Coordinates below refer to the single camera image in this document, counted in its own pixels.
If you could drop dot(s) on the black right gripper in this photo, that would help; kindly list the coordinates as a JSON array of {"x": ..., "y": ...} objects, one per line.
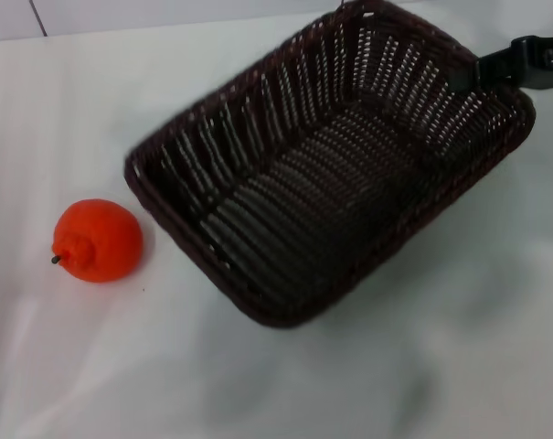
[{"x": 543, "y": 64}]

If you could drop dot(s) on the orange toy tangerine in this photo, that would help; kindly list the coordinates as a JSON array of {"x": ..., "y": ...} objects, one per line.
[{"x": 100, "y": 242}]

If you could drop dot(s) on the dark woven rectangular basket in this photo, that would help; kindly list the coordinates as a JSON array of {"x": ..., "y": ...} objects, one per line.
[{"x": 331, "y": 192}]

